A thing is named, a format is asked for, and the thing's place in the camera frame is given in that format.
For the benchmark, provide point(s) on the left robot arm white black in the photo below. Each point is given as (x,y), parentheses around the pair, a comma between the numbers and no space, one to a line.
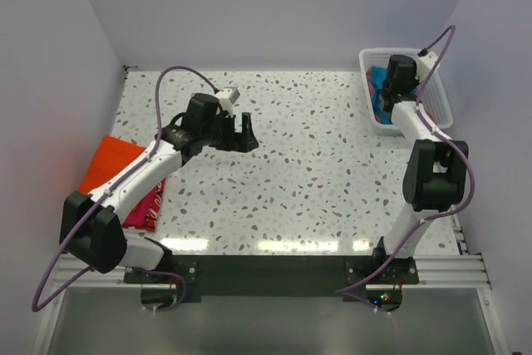
(92,224)

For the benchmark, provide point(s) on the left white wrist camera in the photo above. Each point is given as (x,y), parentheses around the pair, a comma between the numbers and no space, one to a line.
(228,98)

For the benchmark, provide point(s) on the salmon pink t shirt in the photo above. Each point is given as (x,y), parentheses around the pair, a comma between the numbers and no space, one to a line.
(382,118)

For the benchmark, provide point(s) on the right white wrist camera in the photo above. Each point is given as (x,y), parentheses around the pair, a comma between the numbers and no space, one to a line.
(425,61)

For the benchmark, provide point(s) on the blue t shirt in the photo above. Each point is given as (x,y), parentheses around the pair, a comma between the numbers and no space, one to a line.
(375,77)

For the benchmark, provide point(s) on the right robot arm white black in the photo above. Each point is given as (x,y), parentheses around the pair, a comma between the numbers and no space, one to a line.
(434,182)

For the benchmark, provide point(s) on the orange folded t shirt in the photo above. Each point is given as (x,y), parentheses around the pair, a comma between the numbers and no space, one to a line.
(111,157)

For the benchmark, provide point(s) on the aluminium rail frame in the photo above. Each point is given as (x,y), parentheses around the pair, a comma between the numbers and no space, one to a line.
(461,271)

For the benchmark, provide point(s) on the magenta folded t shirt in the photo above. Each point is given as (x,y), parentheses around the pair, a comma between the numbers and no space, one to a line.
(145,214)

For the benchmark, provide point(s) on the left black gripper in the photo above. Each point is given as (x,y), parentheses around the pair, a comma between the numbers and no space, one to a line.
(241,142)

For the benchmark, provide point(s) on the white plastic basket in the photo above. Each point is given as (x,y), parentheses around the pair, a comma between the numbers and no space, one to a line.
(434,96)

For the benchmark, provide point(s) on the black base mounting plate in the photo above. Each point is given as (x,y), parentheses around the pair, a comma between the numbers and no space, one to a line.
(193,278)

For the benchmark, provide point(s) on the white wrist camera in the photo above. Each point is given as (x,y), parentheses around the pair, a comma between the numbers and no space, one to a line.
(228,98)
(425,61)

